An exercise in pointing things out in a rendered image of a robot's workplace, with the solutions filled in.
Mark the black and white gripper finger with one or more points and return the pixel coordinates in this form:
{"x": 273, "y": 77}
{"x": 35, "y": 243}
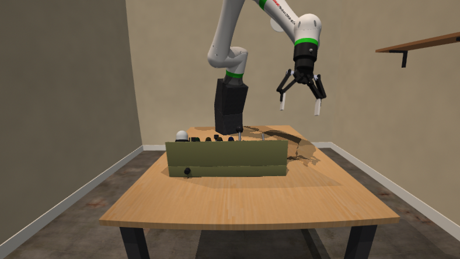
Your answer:
{"x": 282, "y": 91}
{"x": 318, "y": 92}

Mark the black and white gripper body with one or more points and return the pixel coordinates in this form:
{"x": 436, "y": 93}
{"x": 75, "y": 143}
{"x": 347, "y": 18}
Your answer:
{"x": 305, "y": 66}

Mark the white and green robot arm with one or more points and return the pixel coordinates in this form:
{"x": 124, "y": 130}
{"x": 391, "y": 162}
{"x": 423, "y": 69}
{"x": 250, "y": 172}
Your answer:
{"x": 303, "y": 32}

